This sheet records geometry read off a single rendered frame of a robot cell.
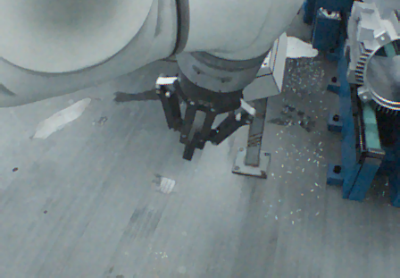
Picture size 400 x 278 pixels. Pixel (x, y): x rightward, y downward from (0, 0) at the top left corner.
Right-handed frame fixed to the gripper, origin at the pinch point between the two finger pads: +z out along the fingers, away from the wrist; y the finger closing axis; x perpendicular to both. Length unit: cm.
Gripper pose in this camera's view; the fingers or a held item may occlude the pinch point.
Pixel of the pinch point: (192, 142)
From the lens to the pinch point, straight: 56.9
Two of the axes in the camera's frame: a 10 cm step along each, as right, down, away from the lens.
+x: 2.8, -8.4, 4.7
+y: 9.5, 3.2, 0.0
